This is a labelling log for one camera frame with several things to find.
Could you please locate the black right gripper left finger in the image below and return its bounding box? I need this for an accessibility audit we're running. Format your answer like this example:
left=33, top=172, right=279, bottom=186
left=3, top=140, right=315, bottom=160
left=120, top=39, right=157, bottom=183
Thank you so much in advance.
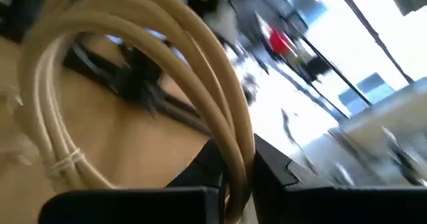
left=38, top=139, right=228, bottom=224

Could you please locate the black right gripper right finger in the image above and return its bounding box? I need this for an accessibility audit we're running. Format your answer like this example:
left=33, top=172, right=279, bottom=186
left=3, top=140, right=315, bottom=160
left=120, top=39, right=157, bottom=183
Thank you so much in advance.
left=252, top=133, right=427, bottom=224

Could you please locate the black white braided cable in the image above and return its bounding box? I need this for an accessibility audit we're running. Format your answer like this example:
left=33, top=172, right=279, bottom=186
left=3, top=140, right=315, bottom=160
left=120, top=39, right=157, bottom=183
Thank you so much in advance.
left=63, top=42, right=211, bottom=137

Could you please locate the cream cable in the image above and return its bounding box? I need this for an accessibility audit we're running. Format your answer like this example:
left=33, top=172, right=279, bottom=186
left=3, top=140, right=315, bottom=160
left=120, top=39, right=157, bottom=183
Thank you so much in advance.
left=16, top=0, right=256, bottom=224

